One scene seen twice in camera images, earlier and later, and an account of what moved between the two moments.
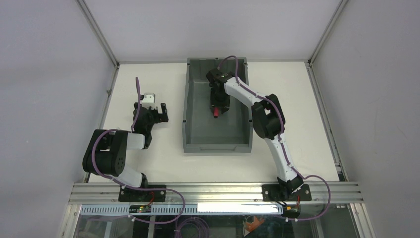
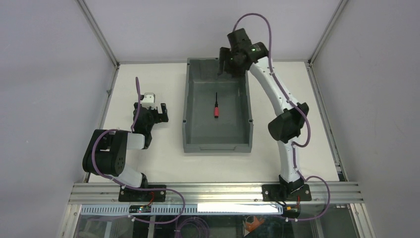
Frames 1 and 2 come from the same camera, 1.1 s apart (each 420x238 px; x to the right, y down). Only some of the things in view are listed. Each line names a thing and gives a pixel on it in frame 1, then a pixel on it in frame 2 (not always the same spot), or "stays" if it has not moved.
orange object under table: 251,227 stays
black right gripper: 219,102 -> 228,57
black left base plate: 128,195 stays
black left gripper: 150,112 stays
